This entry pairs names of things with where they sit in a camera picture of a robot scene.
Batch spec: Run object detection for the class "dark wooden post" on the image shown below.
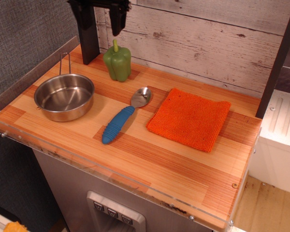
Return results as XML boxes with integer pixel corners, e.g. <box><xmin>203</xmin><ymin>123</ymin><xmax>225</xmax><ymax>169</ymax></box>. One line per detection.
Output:
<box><xmin>255</xmin><ymin>19</ymin><xmax>290</xmax><ymax>119</ymax></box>
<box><xmin>76</xmin><ymin>0</ymin><xmax>101</xmax><ymax>66</ymax></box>

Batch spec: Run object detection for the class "silver dispenser panel with buttons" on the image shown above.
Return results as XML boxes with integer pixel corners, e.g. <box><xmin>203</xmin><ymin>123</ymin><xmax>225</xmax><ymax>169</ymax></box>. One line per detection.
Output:
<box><xmin>87</xmin><ymin>191</ymin><xmax>146</xmax><ymax>232</ymax></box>

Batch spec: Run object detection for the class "dark left wooden post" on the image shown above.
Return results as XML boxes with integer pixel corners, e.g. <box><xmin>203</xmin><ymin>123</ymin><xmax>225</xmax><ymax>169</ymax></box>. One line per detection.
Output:
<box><xmin>76</xmin><ymin>0</ymin><xmax>101</xmax><ymax>66</ymax></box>

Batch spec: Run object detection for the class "stainless steel pot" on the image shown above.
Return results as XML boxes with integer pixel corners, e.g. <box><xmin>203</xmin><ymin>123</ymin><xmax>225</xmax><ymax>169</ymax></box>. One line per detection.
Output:
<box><xmin>34</xmin><ymin>52</ymin><xmax>95</xmax><ymax>122</ymax></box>

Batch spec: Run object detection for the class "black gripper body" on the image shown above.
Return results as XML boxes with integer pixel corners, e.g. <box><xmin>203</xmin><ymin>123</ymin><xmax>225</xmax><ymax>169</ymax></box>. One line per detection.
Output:
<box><xmin>68</xmin><ymin>0</ymin><xmax>131</xmax><ymax>11</ymax></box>

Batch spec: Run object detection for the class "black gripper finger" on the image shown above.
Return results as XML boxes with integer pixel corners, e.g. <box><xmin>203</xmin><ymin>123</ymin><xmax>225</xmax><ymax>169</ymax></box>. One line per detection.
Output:
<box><xmin>109</xmin><ymin>4</ymin><xmax>127</xmax><ymax>36</ymax></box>
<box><xmin>70</xmin><ymin>1</ymin><xmax>94</xmax><ymax>29</ymax></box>

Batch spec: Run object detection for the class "white plastic bin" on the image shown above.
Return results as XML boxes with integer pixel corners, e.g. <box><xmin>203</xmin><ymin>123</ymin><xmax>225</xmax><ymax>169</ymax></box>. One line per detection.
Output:
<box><xmin>248</xmin><ymin>90</ymin><xmax>290</xmax><ymax>192</ymax></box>

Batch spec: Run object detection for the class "dark right wooden post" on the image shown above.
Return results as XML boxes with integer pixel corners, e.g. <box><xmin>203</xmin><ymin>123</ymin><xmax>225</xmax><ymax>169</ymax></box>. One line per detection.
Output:
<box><xmin>255</xmin><ymin>19</ymin><xmax>290</xmax><ymax>119</ymax></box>

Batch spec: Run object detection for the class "blue-handled metal spoon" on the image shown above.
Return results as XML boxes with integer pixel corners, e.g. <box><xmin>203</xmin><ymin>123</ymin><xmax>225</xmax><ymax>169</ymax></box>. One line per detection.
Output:
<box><xmin>102</xmin><ymin>87</ymin><xmax>151</xmax><ymax>145</ymax></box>

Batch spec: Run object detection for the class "clear acrylic edge guard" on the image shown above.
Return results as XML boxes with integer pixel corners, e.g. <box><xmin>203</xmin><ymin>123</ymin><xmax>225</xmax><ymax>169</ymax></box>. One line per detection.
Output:
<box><xmin>0</xmin><ymin>112</ymin><xmax>261</xmax><ymax>232</ymax></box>

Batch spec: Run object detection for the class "orange knitted cloth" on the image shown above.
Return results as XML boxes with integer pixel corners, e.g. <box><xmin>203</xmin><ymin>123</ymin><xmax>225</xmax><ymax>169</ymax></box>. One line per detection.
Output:
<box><xmin>146</xmin><ymin>88</ymin><xmax>231</xmax><ymax>153</ymax></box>

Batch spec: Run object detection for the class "green toy bell pepper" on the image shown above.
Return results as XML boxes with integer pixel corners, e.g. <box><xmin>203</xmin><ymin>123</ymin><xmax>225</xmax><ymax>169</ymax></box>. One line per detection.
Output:
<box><xmin>103</xmin><ymin>39</ymin><xmax>131</xmax><ymax>82</ymax></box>

